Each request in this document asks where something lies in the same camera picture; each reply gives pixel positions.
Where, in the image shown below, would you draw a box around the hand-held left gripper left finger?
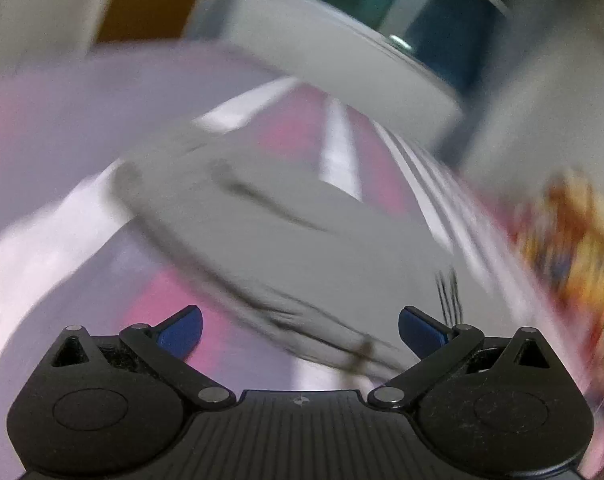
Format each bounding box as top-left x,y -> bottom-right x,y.
47,305 -> 237,411

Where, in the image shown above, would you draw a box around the sliding glass window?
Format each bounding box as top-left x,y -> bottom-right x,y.
282,0 -> 513,92

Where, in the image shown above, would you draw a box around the grey curtain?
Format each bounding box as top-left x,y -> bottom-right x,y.
184,0 -> 307,51

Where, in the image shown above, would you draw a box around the grey pants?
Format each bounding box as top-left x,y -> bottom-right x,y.
112,120 -> 465,386

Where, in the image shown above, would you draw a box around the brown wooden door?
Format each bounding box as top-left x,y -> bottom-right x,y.
96,0 -> 205,45

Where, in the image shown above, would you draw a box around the colourful red-bordered blanket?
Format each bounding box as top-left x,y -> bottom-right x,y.
512,167 -> 604,411

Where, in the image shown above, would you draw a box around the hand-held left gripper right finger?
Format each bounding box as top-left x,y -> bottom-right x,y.
368,306 -> 567,409

